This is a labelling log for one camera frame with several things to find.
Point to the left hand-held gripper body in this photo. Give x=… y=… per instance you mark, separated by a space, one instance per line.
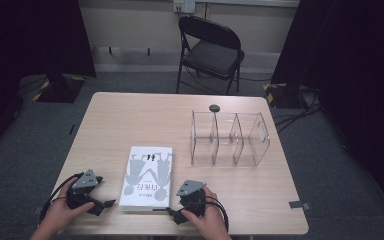
x=86 y=181

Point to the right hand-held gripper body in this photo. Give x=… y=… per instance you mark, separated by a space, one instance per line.
x=191 y=196

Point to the white book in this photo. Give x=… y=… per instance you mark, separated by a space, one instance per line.
x=148 y=176

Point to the clear acrylic book rack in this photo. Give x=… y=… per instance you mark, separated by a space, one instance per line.
x=228 y=146

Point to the person's right hand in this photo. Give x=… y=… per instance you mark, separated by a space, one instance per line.
x=208 y=223

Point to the person's left hand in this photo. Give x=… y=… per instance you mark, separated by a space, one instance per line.
x=58 y=215

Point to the small black floor strip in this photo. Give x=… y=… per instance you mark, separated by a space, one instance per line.
x=71 y=129

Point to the small black round disc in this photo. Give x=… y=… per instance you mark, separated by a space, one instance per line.
x=214 y=108

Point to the black stand base striped tape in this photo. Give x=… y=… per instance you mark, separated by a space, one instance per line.
x=281 y=96
x=60 y=91

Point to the black folding chair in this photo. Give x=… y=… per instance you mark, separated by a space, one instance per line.
x=213 y=56

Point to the dark curtain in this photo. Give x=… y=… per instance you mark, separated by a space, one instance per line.
x=353 y=66
x=23 y=43

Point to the white wall socket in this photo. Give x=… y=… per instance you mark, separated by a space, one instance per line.
x=184 y=6

